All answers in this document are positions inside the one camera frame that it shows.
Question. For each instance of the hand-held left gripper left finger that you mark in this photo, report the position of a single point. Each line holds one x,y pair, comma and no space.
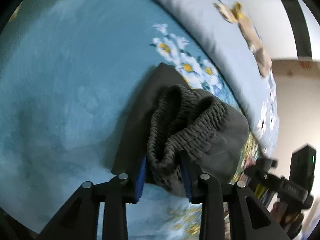
140,180

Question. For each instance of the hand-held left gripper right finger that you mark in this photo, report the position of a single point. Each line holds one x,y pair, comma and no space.
186,180

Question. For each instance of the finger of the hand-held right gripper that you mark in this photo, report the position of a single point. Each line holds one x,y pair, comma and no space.
262,171

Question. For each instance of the dark grey elastic-waist pants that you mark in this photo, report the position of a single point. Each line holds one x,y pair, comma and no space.
215,140

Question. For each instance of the person's right hand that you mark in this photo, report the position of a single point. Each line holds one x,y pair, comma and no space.
285,215

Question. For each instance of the blue floral bed sheet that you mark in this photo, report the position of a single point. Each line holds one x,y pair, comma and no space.
70,85

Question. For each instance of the grey-blue printed quilt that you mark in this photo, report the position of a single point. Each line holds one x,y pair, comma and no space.
215,35

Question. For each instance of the black door frame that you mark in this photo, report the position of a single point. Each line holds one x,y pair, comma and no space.
297,17

